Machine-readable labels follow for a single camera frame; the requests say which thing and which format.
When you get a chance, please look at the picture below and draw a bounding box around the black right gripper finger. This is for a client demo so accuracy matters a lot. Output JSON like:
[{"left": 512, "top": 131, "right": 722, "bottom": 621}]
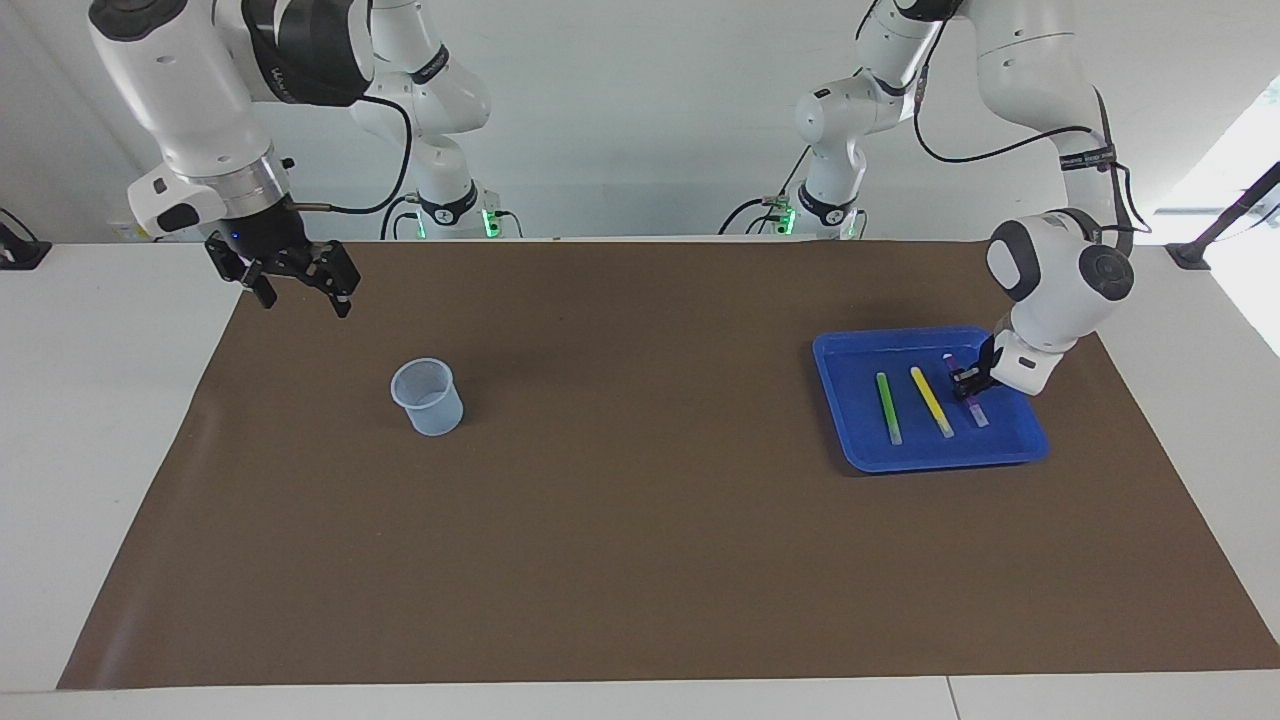
[
  {"left": 300, "top": 240, "right": 362, "bottom": 319},
  {"left": 204, "top": 235, "right": 278, "bottom": 309}
]

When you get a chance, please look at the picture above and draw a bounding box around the purple pen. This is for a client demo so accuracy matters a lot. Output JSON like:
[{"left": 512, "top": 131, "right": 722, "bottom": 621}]
[{"left": 942, "top": 352, "right": 991, "bottom": 429}]

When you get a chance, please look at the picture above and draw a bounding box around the yellow pen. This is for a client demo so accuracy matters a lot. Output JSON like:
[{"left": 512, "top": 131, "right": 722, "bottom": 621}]
[{"left": 910, "top": 366, "right": 956, "bottom": 440}]

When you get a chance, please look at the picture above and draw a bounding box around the green pen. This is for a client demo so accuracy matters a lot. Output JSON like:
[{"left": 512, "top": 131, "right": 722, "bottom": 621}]
[{"left": 876, "top": 372, "right": 903, "bottom": 447}]

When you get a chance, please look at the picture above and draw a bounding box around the blue plastic tray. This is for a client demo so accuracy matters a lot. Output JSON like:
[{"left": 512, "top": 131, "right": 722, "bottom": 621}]
[{"left": 812, "top": 326, "right": 1050, "bottom": 474}]

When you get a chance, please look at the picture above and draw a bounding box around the clear plastic cup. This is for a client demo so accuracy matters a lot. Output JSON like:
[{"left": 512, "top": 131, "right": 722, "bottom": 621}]
[{"left": 390, "top": 358, "right": 464, "bottom": 438}]

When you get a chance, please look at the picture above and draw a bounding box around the black angled stand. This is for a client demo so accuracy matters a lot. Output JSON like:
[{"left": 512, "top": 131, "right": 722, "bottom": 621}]
[{"left": 1165, "top": 160, "right": 1280, "bottom": 273}]

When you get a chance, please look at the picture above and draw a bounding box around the brown table mat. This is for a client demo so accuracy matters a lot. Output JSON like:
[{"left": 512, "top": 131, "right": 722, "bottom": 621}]
[{"left": 57, "top": 240, "right": 1280, "bottom": 691}]

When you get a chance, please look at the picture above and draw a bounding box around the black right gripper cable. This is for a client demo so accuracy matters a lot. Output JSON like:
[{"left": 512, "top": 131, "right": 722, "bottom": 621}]
[{"left": 285, "top": 95, "right": 413, "bottom": 216}]

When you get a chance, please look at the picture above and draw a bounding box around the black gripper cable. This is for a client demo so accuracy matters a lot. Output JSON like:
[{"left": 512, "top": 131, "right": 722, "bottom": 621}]
[
  {"left": 855, "top": 0, "right": 1153, "bottom": 236},
  {"left": 285, "top": 95, "right": 413, "bottom": 216}
]

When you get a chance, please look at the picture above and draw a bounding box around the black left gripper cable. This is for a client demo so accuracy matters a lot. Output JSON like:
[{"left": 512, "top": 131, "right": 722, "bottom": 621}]
[{"left": 855, "top": 0, "right": 1153, "bottom": 236}]

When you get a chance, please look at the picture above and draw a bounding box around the black table clamp mount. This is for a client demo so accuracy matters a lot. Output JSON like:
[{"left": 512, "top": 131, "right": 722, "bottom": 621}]
[{"left": 0, "top": 208, "right": 53, "bottom": 271}]

